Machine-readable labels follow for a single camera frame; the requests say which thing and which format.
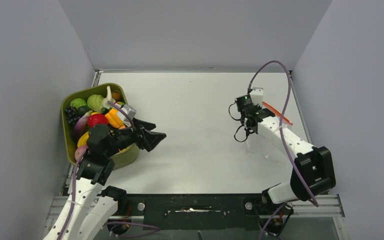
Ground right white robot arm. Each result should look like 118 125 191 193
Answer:
234 94 336 214

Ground light green toy lettuce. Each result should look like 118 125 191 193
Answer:
86 94 104 113

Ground purple cable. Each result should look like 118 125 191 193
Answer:
246 60 320 240
56 101 137 240

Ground green toy cabbage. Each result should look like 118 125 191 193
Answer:
69 98 87 110

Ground dark green toy avocado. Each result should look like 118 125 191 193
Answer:
76 105 91 117

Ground purple toy onion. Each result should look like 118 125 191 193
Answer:
74 145 88 162

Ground clear zip bag orange zipper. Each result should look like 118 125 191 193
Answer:
244 104 293 160

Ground red toy apple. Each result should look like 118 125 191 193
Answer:
87 113 109 128

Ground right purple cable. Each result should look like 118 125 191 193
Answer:
246 60 320 240

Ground yellow toy banana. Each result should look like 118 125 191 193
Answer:
77 132 89 148

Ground orange toy bell pepper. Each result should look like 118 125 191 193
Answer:
104 108 125 129

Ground olive green food bin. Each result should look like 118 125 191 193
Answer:
60 83 139 170

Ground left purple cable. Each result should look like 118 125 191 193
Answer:
56 101 137 240

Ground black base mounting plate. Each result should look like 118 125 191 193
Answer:
114 193 294 232

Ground white toy garlic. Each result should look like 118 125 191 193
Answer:
101 86 116 109

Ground small orange toy fruit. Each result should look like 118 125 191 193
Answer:
111 91 123 102

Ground purple toy eggplant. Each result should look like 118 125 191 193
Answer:
71 110 93 141

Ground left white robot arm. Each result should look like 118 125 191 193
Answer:
44 119 167 240

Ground black toy grapes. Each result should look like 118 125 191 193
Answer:
64 105 80 127

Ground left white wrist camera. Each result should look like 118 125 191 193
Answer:
116 104 137 127

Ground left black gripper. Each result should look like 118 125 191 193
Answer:
105 117 166 157

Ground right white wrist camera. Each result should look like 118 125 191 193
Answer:
249 87 264 108

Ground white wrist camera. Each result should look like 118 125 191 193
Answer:
249 87 264 108
116 104 137 127

